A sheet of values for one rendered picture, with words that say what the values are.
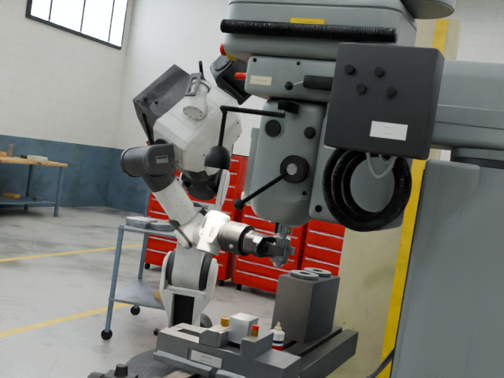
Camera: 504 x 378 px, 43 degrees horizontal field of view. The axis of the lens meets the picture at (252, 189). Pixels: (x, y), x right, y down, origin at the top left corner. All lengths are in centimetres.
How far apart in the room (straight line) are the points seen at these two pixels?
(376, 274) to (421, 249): 199
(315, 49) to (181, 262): 108
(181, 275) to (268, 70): 100
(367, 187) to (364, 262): 194
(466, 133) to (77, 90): 1117
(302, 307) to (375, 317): 152
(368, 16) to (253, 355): 84
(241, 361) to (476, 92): 82
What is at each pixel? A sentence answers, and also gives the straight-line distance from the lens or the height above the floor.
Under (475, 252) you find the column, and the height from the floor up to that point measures 134.
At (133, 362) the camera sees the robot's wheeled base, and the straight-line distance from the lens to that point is 274.
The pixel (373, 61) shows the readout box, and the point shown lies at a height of 169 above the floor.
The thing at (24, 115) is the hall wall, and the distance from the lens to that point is 1148.
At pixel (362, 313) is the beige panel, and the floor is 73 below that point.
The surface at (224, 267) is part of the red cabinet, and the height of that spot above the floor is 22.
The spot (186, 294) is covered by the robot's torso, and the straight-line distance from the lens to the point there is 242.
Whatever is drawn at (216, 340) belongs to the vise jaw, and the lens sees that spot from 158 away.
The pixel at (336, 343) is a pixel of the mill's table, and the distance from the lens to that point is 207.
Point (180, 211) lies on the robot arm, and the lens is 206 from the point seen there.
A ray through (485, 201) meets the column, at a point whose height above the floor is 145.
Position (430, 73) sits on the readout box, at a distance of 127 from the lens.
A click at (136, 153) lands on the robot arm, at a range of 202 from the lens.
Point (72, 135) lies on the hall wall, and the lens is 1238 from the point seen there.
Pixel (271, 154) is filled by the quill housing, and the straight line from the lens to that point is 164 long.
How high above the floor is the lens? 147
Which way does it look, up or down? 3 degrees down
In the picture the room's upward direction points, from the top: 9 degrees clockwise
